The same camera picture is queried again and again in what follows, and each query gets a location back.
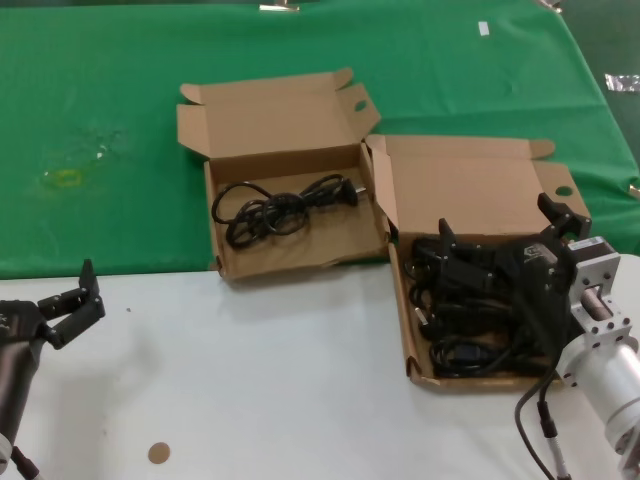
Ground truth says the clear tape scrap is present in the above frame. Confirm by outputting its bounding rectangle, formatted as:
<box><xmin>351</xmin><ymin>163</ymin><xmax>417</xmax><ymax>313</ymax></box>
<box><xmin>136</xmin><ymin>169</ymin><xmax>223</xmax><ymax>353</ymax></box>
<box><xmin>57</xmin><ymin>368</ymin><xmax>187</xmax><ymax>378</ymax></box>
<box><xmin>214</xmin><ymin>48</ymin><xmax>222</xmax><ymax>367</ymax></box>
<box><xmin>92</xmin><ymin>130</ymin><xmax>124</xmax><ymax>161</ymax></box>

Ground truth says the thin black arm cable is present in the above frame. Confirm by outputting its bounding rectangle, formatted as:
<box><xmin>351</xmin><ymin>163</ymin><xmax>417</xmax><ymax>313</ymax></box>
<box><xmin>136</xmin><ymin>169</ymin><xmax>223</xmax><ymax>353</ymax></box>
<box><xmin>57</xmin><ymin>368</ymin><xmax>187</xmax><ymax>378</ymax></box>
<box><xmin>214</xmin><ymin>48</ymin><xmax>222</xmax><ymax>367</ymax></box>
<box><xmin>514</xmin><ymin>367</ymin><xmax>564</xmax><ymax>480</ymax></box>

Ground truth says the crumpled silver foil piece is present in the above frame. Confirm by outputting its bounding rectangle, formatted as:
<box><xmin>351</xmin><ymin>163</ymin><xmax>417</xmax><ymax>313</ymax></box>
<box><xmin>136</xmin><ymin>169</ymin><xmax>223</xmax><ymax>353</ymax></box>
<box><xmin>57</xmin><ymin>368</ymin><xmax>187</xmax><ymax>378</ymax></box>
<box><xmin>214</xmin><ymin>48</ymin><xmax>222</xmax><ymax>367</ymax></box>
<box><xmin>604</xmin><ymin>73</ymin><xmax>640</xmax><ymax>94</ymax></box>

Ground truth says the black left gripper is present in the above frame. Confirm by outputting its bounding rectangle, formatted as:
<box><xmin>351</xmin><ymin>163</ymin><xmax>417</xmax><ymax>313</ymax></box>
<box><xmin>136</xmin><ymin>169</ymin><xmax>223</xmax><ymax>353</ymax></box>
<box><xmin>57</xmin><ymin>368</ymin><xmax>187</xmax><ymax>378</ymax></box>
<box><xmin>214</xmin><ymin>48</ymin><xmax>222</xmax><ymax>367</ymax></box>
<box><xmin>0</xmin><ymin>258</ymin><xmax>107</xmax><ymax>351</ymax></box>

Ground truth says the green table cloth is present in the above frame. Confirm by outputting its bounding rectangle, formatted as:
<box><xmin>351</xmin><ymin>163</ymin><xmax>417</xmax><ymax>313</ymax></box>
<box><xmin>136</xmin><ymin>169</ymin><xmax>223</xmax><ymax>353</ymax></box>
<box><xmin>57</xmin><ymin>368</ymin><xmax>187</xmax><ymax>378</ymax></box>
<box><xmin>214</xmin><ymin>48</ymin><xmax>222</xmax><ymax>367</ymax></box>
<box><xmin>0</xmin><ymin>0</ymin><xmax>640</xmax><ymax>281</ymax></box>

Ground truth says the cable with metal connector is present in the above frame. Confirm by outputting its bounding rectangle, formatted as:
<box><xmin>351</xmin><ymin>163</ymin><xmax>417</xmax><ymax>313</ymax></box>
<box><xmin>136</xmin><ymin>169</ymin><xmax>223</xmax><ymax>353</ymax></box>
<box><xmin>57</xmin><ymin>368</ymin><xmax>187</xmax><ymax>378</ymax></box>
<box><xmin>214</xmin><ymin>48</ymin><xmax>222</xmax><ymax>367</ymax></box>
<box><xmin>535</xmin><ymin>379</ymin><xmax>572</xmax><ymax>480</ymax></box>

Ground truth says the black power cable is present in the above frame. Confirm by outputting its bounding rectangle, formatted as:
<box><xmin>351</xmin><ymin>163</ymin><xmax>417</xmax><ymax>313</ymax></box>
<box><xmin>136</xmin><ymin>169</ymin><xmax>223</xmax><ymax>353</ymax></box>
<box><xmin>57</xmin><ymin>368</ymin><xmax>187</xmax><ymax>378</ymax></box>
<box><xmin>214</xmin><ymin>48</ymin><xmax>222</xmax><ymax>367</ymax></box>
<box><xmin>407</xmin><ymin>238</ymin><xmax>451</xmax><ymax>286</ymax></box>
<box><xmin>428</xmin><ymin>335</ymin><xmax>554</xmax><ymax>379</ymax></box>
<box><xmin>212</xmin><ymin>172</ymin><xmax>369</xmax><ymax>248</ymax></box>
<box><xmin>412</xmin><ymin>287</ymin><xmax>526</xmax><ymax>341</ymax></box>

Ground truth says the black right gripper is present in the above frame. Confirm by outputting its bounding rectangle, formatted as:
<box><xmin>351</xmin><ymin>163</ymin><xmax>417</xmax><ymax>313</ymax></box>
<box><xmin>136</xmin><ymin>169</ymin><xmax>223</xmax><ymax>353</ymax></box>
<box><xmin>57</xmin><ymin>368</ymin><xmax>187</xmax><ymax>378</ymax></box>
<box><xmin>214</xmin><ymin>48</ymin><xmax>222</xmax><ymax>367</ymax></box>
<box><xmin>437</xmin><ymin>192</ymin><xmax>593</xmax><ymax>361</ymax></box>

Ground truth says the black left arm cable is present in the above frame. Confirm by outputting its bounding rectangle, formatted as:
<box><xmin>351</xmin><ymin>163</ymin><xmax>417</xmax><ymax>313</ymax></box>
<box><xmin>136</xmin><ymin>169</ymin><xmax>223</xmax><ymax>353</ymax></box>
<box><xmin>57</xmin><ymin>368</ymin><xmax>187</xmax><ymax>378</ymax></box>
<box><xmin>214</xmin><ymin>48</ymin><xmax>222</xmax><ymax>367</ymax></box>
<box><xmin>9</xmin><ymin>444</ymin><xmax>41</xmax><ymax>480</ymax></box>

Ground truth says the open brown cardboard box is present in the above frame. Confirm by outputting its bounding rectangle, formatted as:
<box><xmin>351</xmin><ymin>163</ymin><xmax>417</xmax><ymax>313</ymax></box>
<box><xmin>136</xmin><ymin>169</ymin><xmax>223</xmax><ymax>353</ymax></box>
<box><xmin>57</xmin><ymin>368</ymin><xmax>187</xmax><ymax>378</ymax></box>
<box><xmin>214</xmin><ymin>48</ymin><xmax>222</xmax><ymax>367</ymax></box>
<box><xmin>365</xmin><ymin>133</ymin><xmax>594</xmax><ymax>391</ymax></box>
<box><xmin>175</xmin><ymin>68</ymin><xmax>392</xmax><ymax>281</ymax></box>

